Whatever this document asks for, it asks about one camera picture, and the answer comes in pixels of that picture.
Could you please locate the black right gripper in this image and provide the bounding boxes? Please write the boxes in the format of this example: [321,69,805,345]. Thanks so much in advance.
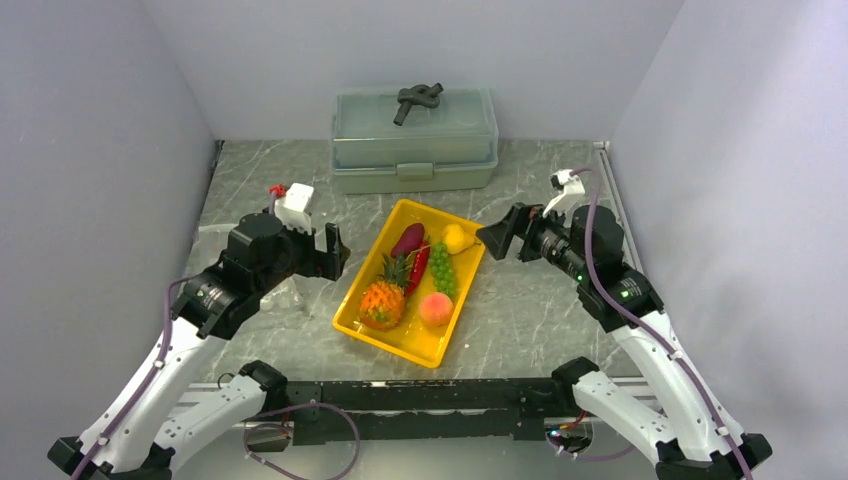
[476,198,591,282]

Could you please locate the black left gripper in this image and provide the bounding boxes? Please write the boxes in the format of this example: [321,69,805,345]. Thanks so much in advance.
[254,214,349,295]

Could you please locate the orange toy pineapple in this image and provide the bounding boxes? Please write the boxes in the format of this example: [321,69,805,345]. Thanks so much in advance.
[357,254,410,331]

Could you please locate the clear zip top bag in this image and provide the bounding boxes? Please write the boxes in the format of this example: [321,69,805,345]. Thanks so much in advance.
[186,223,304,314]

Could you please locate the yellow plastic tray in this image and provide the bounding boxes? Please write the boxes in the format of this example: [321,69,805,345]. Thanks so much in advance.
[333,199,485,368]

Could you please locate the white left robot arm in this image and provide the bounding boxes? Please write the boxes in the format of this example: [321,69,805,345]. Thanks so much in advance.
[47,212,350,479]

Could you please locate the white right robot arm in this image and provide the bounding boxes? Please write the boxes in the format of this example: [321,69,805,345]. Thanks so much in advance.
[476,203,773,479]

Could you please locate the yellow toy pear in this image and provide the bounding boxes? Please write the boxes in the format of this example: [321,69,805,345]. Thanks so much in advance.
[441,224,476,255]

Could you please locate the green toy grape bunch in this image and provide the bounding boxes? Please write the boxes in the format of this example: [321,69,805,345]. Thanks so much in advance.
[428,242,456,298]

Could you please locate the purple toy sweet potato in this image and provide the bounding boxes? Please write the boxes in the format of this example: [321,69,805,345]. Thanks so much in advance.
[390,223,426,258]

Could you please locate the red toy chili pepper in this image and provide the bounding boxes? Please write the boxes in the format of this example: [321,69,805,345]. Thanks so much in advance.
[404,240,430,297]

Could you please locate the pink toy peach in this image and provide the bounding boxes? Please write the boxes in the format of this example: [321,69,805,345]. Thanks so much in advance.
[418,292,454,328]

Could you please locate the green translucent storage box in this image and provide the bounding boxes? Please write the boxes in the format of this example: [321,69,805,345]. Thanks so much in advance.
[330,88,499,194]

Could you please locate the dark knotted rubber tube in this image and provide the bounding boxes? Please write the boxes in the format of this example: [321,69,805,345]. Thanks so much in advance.
[393,83,444,126]

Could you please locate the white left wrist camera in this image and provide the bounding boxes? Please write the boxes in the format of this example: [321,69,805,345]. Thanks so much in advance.
[268,183,315,234]

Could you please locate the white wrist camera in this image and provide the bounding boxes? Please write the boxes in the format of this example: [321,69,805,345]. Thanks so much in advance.
[542,169,586,218]
[268,183,315,234]

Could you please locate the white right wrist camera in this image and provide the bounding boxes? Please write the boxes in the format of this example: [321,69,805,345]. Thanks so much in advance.
[542,169,586,218]

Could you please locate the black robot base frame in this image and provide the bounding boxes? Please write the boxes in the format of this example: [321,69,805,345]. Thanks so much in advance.
[251,377,581,446]

